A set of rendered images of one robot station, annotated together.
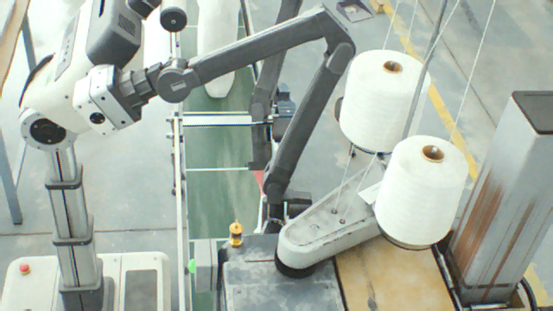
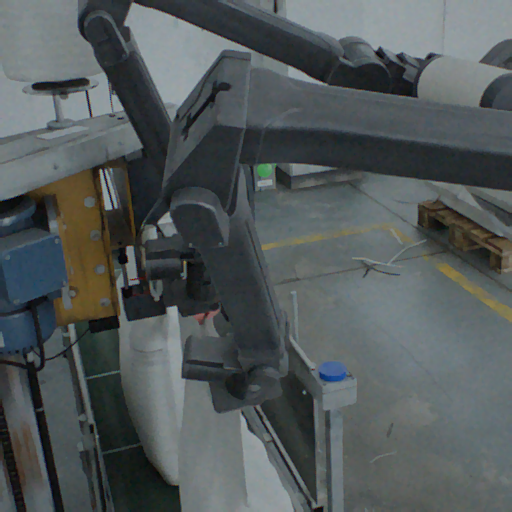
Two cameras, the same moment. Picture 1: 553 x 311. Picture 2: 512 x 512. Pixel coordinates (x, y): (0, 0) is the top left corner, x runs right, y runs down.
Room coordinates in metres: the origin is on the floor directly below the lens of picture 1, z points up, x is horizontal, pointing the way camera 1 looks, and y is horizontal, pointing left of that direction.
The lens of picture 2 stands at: (2.34, 0.00, 1.73)
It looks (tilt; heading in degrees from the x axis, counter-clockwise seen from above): 24 degrees down; 176
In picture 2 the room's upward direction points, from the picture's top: 4 degrees counter-clockwise
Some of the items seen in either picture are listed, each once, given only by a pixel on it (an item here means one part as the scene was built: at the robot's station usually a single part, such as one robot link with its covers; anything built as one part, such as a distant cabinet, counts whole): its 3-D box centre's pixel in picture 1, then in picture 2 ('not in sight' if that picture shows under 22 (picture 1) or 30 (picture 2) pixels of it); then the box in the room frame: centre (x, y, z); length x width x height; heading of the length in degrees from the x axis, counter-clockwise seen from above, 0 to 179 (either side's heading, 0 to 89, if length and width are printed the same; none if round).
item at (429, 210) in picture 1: (422, 187); not in sight; (0.84, -0.27, 1.61); 0.15 x 0.14 x 0.17; 12
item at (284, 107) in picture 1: (280, 104); not in sight; (2.72, 0.01, 0.35); 0.30 x 0.15 x 0.15; 12
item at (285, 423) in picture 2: not in sight; (254, 343); (0.29, 0.12, 0.54); 1.05 x 0.02 x 0.41; 12
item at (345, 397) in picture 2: not in sight; (332, 385); (0.97, 0.24, 0.81); 0.08 x 0.08 x 0.06; 12
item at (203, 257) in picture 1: (206, 265); (258, 164); (0.87, 0.12, 1.29); 0.08 x 0.05 x 0.09; 12
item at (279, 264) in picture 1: (295, 257); not in sight; (0.86, -0.07, 1.35); 0.09 x 0.09 x 0.03
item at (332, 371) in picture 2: not in sight; (332, 372); (0.97, 0.24, 0.84); 0.06 x 0.06 x 0.02
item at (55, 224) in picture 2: not in sight; (47, 239); (1.05, -0.28, 1.23); 0.28 x 0.07 x 0.16; 12
